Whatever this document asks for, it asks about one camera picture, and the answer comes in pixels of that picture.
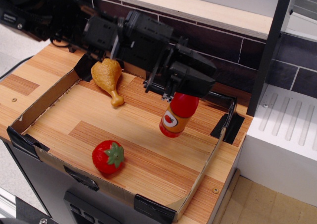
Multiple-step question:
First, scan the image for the plastic chicken drumstick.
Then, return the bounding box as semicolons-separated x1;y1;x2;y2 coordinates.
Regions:
91;58;124;107

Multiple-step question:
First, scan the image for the cardboard fence with black tape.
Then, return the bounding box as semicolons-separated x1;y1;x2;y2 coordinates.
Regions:
6;53;245;224

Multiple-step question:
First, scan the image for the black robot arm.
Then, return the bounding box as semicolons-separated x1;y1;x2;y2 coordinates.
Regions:
0;0;216;98

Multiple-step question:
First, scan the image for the white toy sink drainboard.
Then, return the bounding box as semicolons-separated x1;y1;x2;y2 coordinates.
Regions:
238;85;317;206

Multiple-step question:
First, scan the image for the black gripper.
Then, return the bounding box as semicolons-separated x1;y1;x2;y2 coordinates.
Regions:
116;10;216;98

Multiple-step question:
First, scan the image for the black toy oven panel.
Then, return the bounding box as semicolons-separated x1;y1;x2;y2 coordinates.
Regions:
63;190;124;224

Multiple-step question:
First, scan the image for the light wooden shelf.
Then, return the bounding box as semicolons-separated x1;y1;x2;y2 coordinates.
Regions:
120;0;272;39

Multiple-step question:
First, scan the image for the brass screw right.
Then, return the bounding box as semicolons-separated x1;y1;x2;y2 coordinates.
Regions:
212;188;219;194

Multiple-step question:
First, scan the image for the red hot sauce bottle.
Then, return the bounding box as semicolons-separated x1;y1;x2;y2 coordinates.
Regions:
159;93;199;138

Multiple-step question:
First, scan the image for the red plastic strawberry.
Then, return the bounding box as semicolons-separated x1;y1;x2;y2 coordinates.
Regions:
92;140;124;174

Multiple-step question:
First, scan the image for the black vertical post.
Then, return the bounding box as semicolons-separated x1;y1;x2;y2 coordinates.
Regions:
247;0;295;116

